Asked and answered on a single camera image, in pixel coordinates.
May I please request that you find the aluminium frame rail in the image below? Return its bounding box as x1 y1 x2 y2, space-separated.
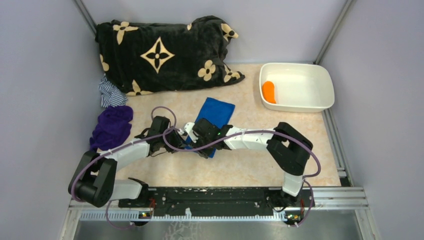
60 186 380 240

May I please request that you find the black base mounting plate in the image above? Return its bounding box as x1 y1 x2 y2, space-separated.
118 187 315 217

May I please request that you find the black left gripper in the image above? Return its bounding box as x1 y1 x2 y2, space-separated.
159 125 189 154

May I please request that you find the blue white striped cloth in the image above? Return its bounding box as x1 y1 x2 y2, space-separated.
98 74 128 108

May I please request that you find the black floral blanket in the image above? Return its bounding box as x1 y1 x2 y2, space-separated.
95 15 245 97

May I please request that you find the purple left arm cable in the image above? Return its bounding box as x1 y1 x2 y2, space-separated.
70 105 178 230

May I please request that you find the blue towel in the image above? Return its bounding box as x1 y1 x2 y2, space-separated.
185 97 235 158

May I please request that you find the purple towel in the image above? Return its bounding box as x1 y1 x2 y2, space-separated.
89 105 134 151

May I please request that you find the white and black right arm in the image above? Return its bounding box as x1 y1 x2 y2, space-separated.
183 118 313 208

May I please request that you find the white plastic basin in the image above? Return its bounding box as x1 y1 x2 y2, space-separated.
258 62 335 113

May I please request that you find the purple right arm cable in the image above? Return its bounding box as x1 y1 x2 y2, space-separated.
161 127 322 228

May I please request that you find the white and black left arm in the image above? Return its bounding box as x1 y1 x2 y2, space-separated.
68 116 186 208

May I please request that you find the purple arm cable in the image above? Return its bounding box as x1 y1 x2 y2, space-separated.
70 105 178 230
161 127 322 228

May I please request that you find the orange towel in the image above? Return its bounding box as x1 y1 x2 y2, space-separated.
261 81 277 104

